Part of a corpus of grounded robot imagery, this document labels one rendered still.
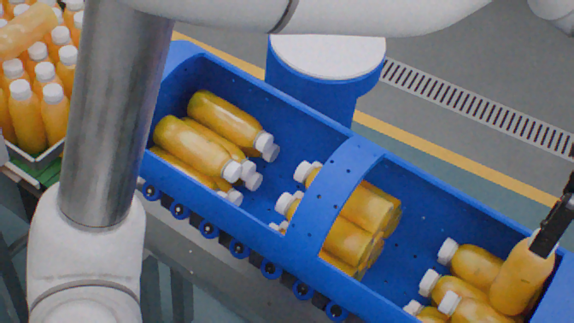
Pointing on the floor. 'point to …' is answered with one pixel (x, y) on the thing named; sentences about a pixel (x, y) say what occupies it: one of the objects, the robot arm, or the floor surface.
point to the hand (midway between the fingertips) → (551, 230)
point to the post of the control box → (10, 290)
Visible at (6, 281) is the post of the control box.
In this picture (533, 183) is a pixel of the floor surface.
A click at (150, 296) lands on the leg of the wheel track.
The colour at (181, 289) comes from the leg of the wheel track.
